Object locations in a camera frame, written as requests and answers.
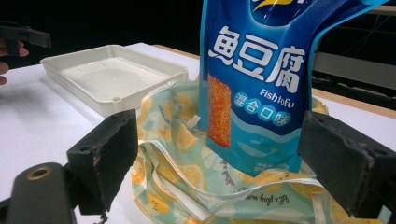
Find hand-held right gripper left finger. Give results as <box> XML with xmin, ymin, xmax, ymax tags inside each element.
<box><xmin>66</xmin><ymin>108</ymin><xmax>139</xmax><ymax>216</ymax></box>

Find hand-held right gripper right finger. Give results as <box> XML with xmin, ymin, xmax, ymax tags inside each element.
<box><xmin>297</xmin><ymin>110</ymin><xmax>396</xmax><ymax>218</ymax></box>

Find lemon print plastic bag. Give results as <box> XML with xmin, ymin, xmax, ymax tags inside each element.
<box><xmin>130</xmin><ymin>77</ymin><xmax>393</xmax><ymax>224</ymax></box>

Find blue snack bag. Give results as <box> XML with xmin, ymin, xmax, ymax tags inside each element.
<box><xmin>197</xmin><ymin>0</ymin><xmax>390</xmax><ymax>177</ymax></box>

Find white plastic tray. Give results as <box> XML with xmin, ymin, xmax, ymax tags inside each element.
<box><xmin>40</xmin><ymin>44</ymin><xmax>190</xmax><ymax>119</ymax></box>

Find metal stand frame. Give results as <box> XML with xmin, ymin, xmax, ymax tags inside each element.
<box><xmin>311</xmin><ymin>4</ymin><xmax>396</xmax><ymax>111</ymax></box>

